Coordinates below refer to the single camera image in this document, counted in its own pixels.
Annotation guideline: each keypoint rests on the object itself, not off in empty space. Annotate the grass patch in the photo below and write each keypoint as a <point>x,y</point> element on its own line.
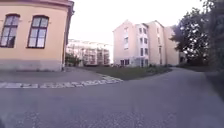
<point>130,71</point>

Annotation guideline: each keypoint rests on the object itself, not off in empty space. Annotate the white building with scaffolding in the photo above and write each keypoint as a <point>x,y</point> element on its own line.
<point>90,51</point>

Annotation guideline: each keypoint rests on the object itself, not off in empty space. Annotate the tall pink apartment building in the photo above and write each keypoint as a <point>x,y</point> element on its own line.
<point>133,43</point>

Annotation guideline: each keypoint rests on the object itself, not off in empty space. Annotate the grey asphalt road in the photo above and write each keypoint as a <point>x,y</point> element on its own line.
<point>133,103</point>

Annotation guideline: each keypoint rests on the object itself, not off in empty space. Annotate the grey paved forecourt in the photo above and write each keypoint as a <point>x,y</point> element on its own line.
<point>50,76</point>

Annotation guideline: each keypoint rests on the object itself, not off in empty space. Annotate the pale stone kerb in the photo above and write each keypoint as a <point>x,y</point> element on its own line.
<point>50,85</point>

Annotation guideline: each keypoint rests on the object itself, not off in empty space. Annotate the leafy green tree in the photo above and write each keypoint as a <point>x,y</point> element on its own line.
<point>190,36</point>

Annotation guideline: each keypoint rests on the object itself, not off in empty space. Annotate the yellow building with arched windows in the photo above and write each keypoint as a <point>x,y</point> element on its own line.
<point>23,53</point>

